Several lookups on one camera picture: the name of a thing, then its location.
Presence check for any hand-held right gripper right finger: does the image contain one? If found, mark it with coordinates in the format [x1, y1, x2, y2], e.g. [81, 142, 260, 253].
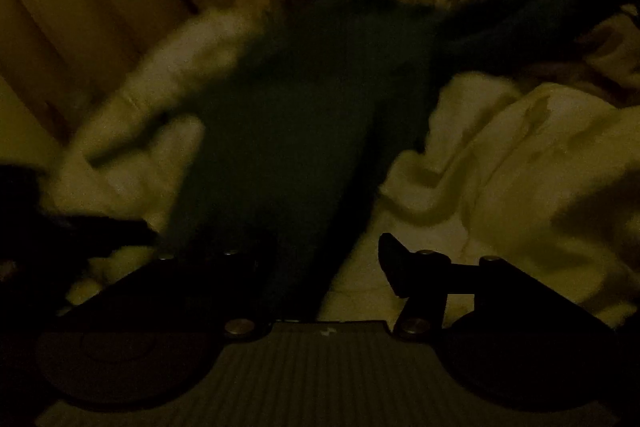
[378, 232, 617, 341]

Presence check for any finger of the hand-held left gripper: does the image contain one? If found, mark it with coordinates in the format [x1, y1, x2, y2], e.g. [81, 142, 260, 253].
[52, 214, 159, 254]

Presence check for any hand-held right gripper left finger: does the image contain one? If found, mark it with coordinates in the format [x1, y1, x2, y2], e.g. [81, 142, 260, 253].
[55, 248, 272, 341]

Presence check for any dark green garment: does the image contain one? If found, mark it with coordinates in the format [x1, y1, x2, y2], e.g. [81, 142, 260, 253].
[160, 0, 621, 324]

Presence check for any cream wooden panel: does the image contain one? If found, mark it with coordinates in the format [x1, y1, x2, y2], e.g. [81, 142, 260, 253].
[0, 0, 273, 170]

